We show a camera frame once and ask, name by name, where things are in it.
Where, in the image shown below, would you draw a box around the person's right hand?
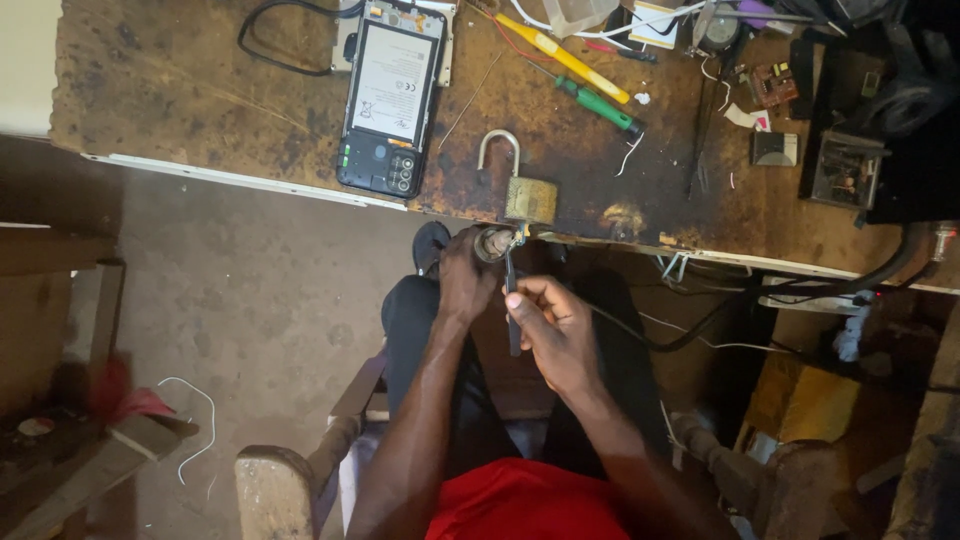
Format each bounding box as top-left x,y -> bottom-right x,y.
504,274 -> 603,396

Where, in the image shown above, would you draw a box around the person's left hand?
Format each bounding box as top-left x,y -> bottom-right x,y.
437,225 -> 505,325

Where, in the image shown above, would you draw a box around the metal lock cylinder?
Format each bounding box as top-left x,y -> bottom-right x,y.
474,227 -> 526,264

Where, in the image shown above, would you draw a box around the dark metal hand tool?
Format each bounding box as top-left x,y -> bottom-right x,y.
504,243 -> 523,358

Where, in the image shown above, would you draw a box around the black shoe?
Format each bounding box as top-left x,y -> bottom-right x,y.
411,220 -> 453,280

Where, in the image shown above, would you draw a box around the brass padlock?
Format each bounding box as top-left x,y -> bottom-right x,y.
477,129 -> 560,226

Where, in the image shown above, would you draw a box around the opened black smartphone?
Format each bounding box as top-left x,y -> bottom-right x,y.
335,16 -> 449,201

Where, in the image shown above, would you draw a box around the small red black screwdriver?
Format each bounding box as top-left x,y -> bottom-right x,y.
583,39 -> 660,65

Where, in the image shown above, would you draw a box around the clear plastic bag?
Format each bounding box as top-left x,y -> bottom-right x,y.
541,0 -> 622,40

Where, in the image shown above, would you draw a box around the black tweezers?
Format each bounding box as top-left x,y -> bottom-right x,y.
686,71 -> 717,200

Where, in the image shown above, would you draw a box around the red shirt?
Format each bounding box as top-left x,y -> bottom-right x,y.
424,457 -> 633,540

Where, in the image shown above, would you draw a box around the white card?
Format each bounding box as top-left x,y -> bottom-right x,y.
627,0 -> 682,51

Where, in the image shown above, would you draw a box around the wooden stool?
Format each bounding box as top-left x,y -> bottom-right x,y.
234,348 -> 391,540

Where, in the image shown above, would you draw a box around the small grey box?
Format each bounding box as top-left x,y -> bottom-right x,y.
750,131 -> 801,168

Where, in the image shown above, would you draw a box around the round grey meter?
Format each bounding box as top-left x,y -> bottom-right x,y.
690,3 -> 744,55

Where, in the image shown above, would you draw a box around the brown circuit board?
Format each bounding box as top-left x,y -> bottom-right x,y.
746,61 -> 801,109

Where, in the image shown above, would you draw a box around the white power strip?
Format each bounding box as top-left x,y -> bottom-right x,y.
757,276 -> 875,315

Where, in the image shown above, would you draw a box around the yellow box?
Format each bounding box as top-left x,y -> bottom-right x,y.
738,352 -> 862,450

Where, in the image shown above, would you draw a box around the open black electronics box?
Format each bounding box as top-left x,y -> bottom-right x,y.
799,129 -> 892,213

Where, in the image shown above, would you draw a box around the red cloth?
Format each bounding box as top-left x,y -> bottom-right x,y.
88,354 -> 178,426

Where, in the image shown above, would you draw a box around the white rag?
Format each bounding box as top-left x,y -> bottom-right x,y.
832,291 -> 877,364

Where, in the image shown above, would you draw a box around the wooden bench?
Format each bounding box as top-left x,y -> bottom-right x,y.
0,222 -> 201,540

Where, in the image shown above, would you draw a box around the thin metal wire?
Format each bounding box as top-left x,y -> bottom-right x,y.
438,51 -> 504,150

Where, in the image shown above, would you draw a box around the short white wire piece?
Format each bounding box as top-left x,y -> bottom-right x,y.
615,132 -> 646,179

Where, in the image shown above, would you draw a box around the green handled screwdriver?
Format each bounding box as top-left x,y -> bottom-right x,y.
528,61 -> 646,137

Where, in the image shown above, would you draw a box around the silver phone frame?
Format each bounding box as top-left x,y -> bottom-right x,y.
331,0 -> 459,88

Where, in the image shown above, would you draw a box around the red wire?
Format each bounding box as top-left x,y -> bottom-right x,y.
480,6 -> 556,64

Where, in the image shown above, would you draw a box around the yellow handled screwdriver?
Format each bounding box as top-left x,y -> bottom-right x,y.
491,11 -> 632,105

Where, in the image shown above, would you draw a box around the black cable loop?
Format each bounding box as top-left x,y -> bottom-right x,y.
237,0 -> 365,78

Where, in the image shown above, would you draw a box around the white cable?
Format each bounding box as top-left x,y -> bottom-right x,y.
510,0 -> 710,40

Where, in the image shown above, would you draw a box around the thick black cable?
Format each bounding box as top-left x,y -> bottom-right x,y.
585,222 -> 931,354

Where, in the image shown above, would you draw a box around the long white wire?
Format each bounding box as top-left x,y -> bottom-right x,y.
156,375 -> 219,502

